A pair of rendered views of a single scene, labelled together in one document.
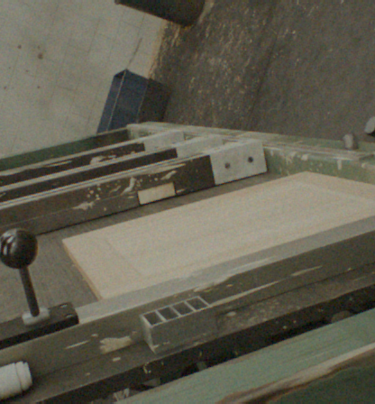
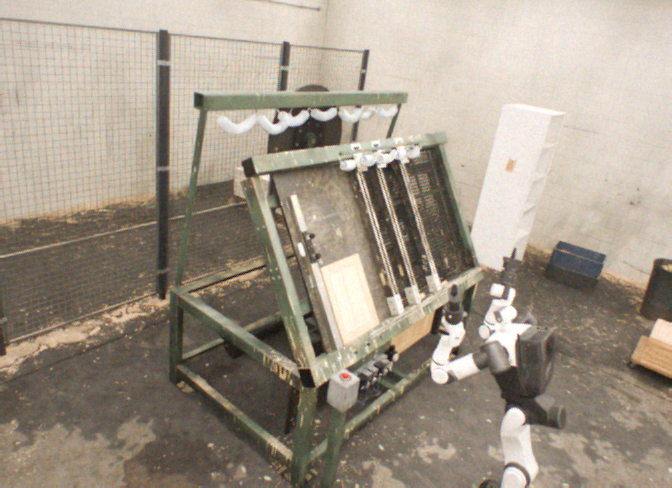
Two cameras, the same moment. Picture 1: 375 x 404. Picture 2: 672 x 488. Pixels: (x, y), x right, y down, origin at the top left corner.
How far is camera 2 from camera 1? 2.41 m
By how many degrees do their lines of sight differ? 32
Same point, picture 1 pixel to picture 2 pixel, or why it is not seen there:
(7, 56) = (630, 181)
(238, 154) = (394, 306)
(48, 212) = (375, 247)
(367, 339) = (293, 306)
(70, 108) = (593, 223)
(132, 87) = (588, 267)
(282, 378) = (288, 293)
